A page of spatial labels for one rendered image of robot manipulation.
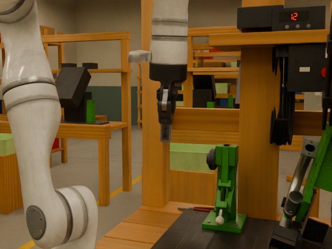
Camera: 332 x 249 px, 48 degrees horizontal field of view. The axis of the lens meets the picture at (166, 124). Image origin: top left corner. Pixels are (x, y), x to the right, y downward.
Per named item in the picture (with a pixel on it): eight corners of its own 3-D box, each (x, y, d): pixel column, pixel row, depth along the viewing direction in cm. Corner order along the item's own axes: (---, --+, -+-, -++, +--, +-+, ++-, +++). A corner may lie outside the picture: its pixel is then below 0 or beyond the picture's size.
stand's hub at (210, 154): (213, 172, 125) (214, 150, 124) (204, 171, 126) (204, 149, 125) (218, 167, 132) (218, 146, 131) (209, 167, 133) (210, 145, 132)
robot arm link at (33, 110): (-9, 102, 66) (39, 103, 74) (24, 256, 61) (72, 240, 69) (18, 80, 61) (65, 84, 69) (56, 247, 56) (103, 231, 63)
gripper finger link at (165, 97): (159, 85, 72) (160, 92, 74) (157, 104, 69) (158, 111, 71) (172, 85, 71) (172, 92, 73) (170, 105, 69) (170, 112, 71)
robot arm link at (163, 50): (135, 60, 79) (135, 29, 77) (188, 62, 78) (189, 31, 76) (126, 63, 70) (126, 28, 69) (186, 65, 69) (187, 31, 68)
